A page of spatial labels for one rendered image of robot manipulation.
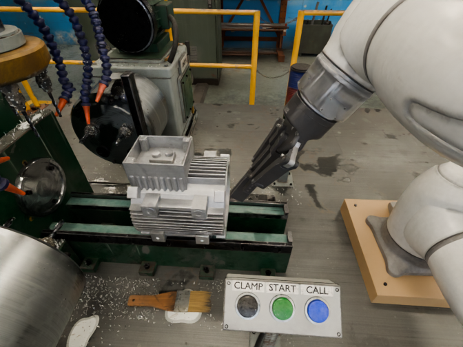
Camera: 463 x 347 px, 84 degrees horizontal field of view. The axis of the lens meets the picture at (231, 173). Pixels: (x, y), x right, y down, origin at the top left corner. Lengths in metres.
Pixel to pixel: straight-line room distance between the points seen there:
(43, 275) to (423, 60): 0.50
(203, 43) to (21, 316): 3.46
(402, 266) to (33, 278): 0.75
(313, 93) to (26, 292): 0.47
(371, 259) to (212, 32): 3.24
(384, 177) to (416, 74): 0.92
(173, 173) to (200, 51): 3.25
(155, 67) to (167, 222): 0.57
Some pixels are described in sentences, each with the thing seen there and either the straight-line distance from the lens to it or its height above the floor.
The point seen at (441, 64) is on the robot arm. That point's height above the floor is 1.40.
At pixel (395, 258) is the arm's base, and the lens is 0.79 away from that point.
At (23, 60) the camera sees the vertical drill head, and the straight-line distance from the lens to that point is 0.54.
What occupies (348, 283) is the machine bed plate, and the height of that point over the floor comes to 0.80.
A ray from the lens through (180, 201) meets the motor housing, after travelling 0.54.
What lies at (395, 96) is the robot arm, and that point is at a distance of 0.25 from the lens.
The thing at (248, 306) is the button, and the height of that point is 1.07.
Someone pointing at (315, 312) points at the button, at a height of 1.07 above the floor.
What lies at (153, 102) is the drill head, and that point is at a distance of 0.85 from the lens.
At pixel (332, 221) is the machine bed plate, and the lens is 0.89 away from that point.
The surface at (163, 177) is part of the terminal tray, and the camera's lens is 0.53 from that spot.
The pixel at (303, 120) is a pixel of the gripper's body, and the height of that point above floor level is 1.27.
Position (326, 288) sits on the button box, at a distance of 0.43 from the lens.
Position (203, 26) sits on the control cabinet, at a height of 0.75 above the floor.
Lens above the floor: 1.45
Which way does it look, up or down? 41 degrees down
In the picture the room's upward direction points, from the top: straight up
